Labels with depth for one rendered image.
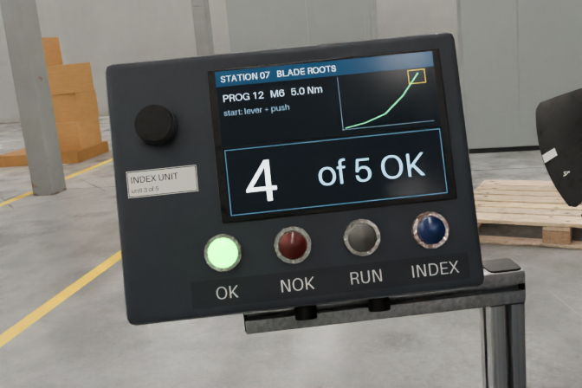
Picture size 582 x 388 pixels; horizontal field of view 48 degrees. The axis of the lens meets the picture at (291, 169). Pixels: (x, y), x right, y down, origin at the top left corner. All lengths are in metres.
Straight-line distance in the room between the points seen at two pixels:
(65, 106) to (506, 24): 5.37
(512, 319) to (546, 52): 6.06
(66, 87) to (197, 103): 8.22
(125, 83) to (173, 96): 0.04
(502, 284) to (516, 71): 6.04
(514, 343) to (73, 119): 8.31
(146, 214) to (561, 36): 6.25
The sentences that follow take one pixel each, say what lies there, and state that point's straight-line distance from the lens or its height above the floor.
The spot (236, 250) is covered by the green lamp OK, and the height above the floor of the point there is 1.12.
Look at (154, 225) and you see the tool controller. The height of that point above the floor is 1.14.
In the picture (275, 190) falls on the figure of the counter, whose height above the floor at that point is 1.16.
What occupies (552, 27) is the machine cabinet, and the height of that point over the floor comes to 1.16.
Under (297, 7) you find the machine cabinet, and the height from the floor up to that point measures 1.65.
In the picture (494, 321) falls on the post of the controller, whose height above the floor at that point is 1.01.
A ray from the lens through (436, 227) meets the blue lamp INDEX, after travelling 0.47.
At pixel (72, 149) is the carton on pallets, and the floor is 0.16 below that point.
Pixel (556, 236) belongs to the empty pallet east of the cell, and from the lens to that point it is 3.89.
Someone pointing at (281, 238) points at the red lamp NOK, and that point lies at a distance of 0.46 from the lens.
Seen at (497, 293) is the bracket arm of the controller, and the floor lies 1.04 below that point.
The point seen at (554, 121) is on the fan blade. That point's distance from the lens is 1.34.
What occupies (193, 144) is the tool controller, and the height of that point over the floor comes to 1.19.
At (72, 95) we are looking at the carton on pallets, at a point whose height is 0.84.
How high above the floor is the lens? 1.26
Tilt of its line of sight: 11 degrees down
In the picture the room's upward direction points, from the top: 5 degrees counter-clockwise
